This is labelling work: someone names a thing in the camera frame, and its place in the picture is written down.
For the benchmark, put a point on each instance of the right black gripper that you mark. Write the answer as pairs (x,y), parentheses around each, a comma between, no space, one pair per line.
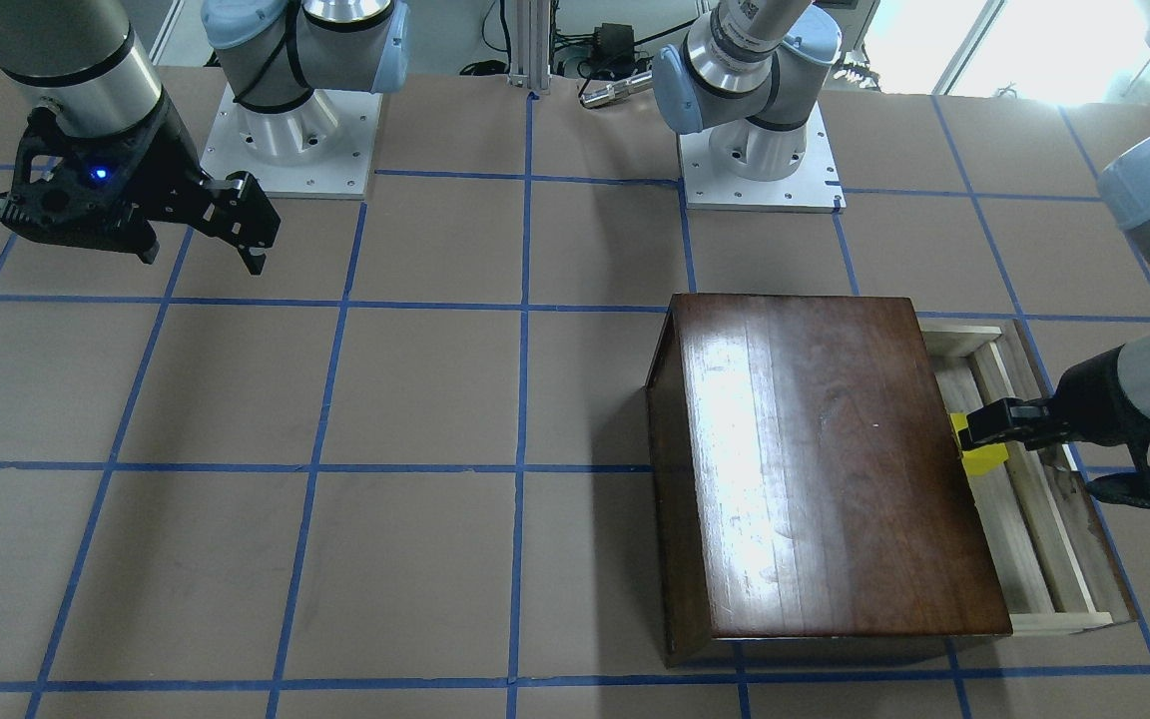
(168,150)

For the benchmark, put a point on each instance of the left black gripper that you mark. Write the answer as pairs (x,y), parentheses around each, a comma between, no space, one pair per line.
(1106,397)

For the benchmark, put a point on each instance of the yellow cube block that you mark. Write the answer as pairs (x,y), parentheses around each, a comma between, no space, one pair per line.
(980,461)

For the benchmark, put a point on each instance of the dark wooden drawer cabinet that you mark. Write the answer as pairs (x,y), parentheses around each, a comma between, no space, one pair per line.
(809,492)

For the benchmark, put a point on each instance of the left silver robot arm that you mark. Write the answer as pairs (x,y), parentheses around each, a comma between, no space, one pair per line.
(973,209)

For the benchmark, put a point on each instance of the silver metal cylinder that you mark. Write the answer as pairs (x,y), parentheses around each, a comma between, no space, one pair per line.
(616,91)

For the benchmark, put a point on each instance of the black power adapter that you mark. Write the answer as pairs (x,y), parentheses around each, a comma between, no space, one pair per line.
(612,43)

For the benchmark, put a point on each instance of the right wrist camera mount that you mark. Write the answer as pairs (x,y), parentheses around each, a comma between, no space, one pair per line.
(48,193)

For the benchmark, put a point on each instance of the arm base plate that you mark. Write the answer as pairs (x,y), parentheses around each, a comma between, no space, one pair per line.
(322,150)
(743,167)

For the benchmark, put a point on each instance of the aluminium frame post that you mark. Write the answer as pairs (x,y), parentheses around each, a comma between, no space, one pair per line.
(529,42)

